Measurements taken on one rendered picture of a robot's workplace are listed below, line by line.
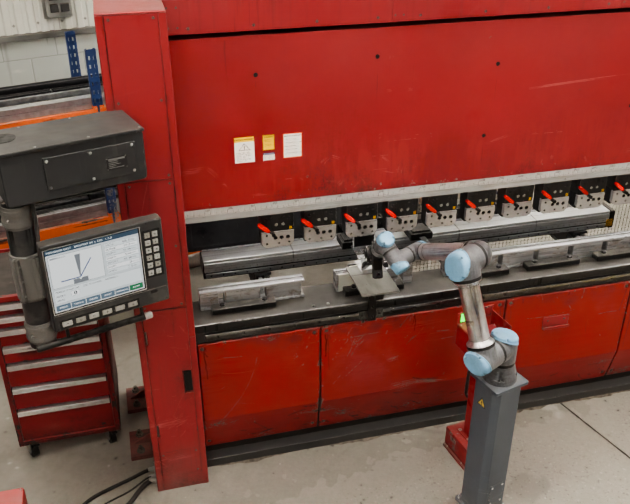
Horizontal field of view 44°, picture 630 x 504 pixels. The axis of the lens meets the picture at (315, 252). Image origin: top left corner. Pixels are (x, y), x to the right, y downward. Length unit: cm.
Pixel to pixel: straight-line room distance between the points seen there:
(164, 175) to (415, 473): 200
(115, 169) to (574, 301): 250
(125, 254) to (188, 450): 129
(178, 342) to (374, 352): 101
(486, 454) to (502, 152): 138
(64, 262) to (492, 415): 189
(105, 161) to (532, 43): 192
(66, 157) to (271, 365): 156
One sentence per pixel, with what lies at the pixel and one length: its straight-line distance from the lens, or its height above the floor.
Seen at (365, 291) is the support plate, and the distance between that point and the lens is 358.
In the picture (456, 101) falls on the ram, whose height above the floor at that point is 179.
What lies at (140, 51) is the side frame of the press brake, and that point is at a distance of 297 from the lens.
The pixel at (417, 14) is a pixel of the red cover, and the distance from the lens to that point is 337.
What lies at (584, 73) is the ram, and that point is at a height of 187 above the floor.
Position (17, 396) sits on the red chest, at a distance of 412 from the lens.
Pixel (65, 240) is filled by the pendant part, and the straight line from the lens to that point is 287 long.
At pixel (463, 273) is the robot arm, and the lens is 311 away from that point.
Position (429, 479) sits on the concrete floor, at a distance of 410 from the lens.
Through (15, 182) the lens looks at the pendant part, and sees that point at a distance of 277.
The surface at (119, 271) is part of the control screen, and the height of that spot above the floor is 142.
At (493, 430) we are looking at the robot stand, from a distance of 358.
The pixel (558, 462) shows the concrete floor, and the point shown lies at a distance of 433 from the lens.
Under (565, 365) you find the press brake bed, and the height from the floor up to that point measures 26.
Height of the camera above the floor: 289
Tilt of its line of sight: 29 degrees down
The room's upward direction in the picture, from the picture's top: straight up
